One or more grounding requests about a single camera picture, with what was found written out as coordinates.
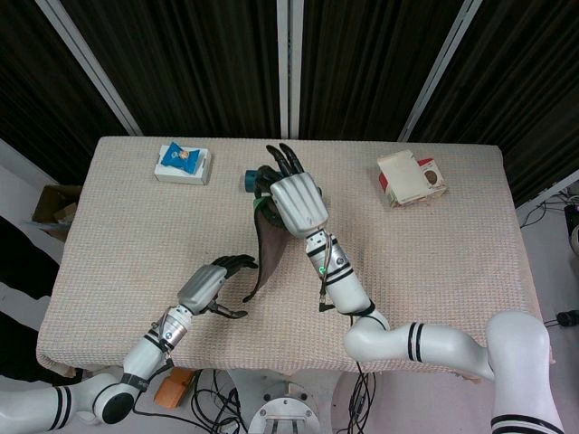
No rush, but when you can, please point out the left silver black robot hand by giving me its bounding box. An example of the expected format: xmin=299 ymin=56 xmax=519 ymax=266
xmin=176 ymin=254 xmax=260 ymax=321

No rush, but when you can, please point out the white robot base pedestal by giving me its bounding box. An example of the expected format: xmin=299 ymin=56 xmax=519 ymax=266
xmin=246 ymin=370 xmax=338 ymax=434

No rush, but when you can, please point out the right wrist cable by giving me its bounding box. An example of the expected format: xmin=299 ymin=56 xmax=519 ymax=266
xmin=315 ymin=232 xmax=337 ymax=314

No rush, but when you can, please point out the beige waffle tablecloth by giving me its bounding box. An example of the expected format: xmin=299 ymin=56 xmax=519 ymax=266
xmin=35 ymin=135 xmax=542 ymax=379

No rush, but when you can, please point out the white cardboard box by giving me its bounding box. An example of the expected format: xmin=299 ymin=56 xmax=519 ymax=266
xmin=153 ymin=145 xmax=213 ymax=186

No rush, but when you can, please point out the brown cardboard box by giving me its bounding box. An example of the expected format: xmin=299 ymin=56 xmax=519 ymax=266
xmin=22 ymin=184 xmax=83 ymax=243

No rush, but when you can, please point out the orange block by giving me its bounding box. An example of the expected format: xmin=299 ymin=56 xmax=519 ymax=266
xmin=153 ymin=366 xmax=195 ymax=407

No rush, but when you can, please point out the black floor cable bundle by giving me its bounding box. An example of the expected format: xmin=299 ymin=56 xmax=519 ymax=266
xmin=189 ymin=368 xmax=250 ymax=434

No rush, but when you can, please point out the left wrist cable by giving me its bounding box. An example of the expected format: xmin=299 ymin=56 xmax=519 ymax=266
xmin=151 ymin=316 xmax=177 ymax=368

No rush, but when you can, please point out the open red white food carton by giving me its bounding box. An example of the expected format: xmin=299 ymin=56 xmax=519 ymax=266
xmin=376 ymin=148 xmax=450 ymax=209

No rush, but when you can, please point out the white frame post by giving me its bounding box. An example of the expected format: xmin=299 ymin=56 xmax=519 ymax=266
xmin=33 ymin=0 xmax=144 ymax=137
xmin=397 ymin=0 xmax=483 ymax=141
xmin=278 ymin=0 xmax=303 ymax=140

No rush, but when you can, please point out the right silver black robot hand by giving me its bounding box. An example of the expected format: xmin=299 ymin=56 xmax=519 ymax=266
xmin=255 ymin=143 xmax=330 ymax=239

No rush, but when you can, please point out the blue snack packet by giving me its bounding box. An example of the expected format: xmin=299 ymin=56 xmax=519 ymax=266
xmin=160 ymin=142 xmax=204 ymax=175

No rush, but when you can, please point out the black curtain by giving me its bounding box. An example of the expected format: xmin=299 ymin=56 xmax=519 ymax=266
xmin=58 ymin=0 xmax=282 ymax=137
xmin=409 ymin=0 xmax=579 ymax=207
xmin=0 ymin=0 xmax=132 ymax=186
xmin=299 ymin=0 xmax=467 ymax=141

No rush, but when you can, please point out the wrist cable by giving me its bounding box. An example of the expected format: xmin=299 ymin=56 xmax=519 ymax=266
xmin=151 ymin=316 xmax=177 ymax=368
xmin=315 ymin=232 xmax=337 ymax=314

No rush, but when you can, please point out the green cloth with black trim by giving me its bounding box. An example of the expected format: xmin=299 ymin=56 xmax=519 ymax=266
xmin=242 ymin=192 xmax=290 ymax=305

